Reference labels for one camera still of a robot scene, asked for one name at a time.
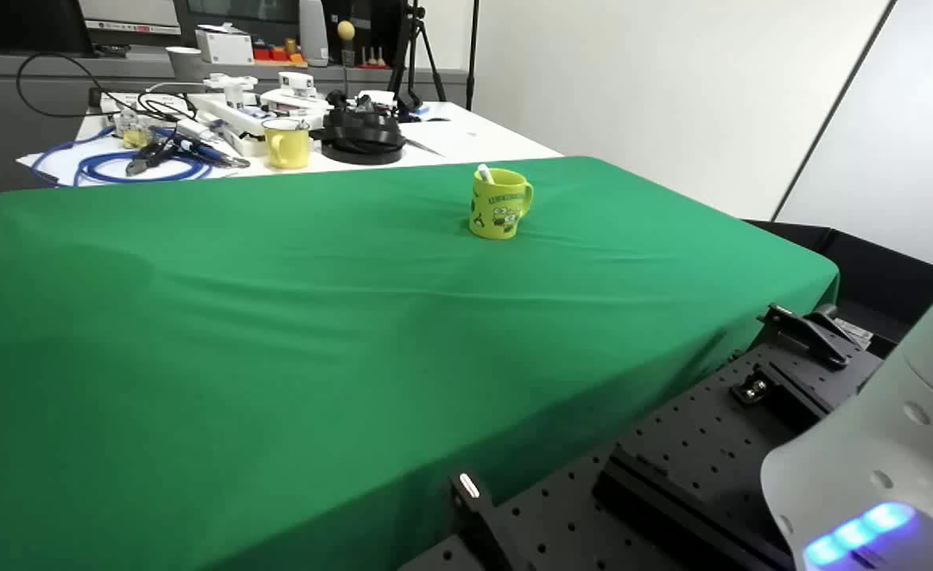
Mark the black tripod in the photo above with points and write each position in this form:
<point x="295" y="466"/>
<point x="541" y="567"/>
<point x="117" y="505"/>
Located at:
<point x="417" y="51"/>

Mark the white box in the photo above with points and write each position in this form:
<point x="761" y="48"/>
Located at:
<point x="223" y="47"/>

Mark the black clamp with silver tip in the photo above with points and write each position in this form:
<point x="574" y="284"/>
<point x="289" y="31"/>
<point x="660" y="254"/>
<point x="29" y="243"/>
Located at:
<point x="473" y="505"/>

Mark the black perforated breadboard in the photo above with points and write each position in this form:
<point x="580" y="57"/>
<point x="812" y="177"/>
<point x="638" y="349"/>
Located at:
<point x="690" y="446"/>

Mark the yellow cartoon print cup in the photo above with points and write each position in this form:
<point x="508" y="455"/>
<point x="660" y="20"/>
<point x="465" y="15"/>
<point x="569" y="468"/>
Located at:
<point x="496" y="212"/>

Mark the small black knob bracket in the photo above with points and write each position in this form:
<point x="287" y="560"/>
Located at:
<point x="752" y="387"/>

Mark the small plain yellow mug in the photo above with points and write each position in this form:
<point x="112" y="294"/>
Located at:
<point x="287" y="148"/>

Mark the white device pile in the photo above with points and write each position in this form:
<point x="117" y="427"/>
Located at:
<point x="199" y="116"/>

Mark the black round headset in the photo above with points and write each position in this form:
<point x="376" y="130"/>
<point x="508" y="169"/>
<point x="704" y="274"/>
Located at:
<point x="362" y="130"/>

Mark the white table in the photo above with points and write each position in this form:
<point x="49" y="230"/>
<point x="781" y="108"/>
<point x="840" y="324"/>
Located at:
<point x="469" y="137"/>

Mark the green tablecloth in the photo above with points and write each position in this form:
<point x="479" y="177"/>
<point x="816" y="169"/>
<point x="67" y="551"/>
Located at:
<point x="276" y="349"/>

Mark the black mounting rail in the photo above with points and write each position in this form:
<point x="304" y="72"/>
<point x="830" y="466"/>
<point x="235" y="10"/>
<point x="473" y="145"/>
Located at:
<point x="690" y="508"/>

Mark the black angled mount bracket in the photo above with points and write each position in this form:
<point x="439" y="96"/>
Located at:
<point x="816" y="335"/>

